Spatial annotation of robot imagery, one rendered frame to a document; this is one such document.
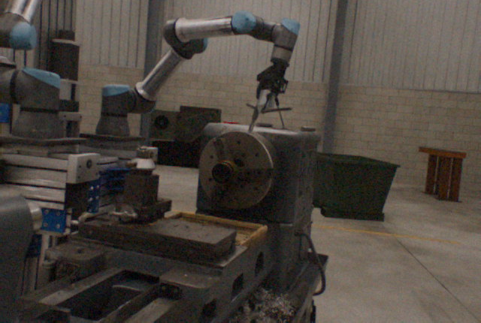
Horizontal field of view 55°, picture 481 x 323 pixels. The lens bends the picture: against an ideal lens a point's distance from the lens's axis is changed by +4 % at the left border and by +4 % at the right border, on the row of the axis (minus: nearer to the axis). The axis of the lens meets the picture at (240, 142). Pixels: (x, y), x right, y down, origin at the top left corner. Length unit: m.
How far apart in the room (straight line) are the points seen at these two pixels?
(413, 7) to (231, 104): 5.17
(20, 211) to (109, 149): 1.30
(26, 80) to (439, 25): 11.63
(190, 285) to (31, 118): 0.86
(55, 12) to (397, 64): 10.86
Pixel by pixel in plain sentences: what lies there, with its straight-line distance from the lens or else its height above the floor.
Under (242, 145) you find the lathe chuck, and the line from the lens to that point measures 1.75.
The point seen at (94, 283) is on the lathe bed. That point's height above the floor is 0.87.
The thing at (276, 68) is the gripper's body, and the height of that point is 1.48.
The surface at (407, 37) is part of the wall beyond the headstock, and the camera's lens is 12.43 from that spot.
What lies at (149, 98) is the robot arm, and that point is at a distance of 2.14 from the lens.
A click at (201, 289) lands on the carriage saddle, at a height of 0.90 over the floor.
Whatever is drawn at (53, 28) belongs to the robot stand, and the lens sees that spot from 1.99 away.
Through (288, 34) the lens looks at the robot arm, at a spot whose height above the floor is 1.61.
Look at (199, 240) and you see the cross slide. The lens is 1.15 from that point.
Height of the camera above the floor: 1.28
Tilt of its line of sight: 3 degrees down
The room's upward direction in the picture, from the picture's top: 5 degrees clockwise
